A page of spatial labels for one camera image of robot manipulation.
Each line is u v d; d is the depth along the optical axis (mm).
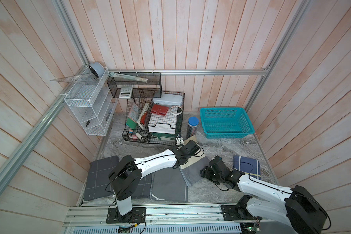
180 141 762
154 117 903
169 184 801
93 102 711
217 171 670
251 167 900
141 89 1034
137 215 734
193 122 877
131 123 1044
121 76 917
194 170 880
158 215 746
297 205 414
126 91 976
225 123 1142
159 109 923
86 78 861
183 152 645
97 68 832
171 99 977
